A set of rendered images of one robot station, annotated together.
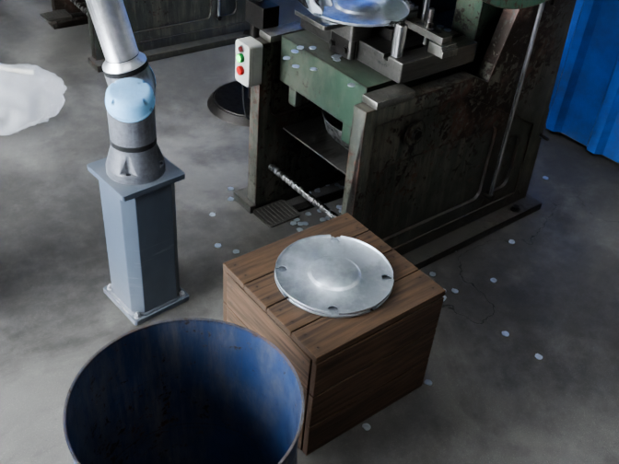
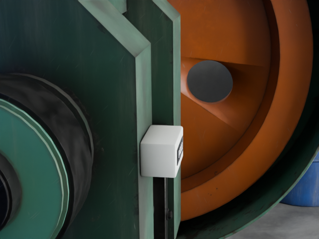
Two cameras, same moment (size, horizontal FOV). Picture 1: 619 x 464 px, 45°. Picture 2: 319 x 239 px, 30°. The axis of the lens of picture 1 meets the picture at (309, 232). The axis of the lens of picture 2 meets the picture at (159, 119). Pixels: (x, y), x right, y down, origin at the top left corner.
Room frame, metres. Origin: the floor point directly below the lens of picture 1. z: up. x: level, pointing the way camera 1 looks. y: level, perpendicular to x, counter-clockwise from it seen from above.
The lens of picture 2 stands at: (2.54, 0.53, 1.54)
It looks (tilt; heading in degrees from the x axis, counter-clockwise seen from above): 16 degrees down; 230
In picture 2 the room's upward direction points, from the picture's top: 1 degrees counter-clockwise
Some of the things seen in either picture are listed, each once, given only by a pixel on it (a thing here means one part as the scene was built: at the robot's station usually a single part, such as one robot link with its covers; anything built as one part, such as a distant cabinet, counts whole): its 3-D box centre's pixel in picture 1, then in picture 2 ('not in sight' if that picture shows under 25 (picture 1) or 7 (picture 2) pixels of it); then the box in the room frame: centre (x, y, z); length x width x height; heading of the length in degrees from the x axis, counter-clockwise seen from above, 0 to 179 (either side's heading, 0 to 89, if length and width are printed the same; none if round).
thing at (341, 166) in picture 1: (372, 140); not in sight; (2.11, -0.18, 0.31); 0.43 x 0.42 x 0.01; 41
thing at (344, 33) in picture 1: (342, 31); not in sight; (1.99, -0.04, 0.72); 0.25 x 0.14 x 0.14; 131
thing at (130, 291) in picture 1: (141, 236); not in sight; (1.61, 0.47, 0.23); 0.19 x 0.19 x 0.45; 45
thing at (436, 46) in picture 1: (430, 28); not in sight; (1.98, -0.28, 0.76); 0.17 x 0.06 x 0.10; 41
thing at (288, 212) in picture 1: (333, 196); not in sight; (2.02, -0.07, 0.14); 0.59 x 0.10 x 0.05; 131
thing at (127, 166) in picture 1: (134, 152); not in sight; (1.61, 0.47, 0.50); 0.15 x 0.15 x 0.10
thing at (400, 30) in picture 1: (399, 39); not in sight; (1.89, -0.19, 0.75); 0.03 x 0.03 x 0.10; 41
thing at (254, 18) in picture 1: (262, 29); not in sight; (2.19, 0.21, 0.62); 0.10 x 0.06 x 0.20; 41
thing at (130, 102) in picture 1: (131, 110); not in sight; (1.61, 0.47, 0.62); 0.13 x 0.12 x 0.14; 13
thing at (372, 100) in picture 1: (469, 127); not in sight; (2.00, -0.45, 0.45); 0.92 x 0.12 x 0.90; 131
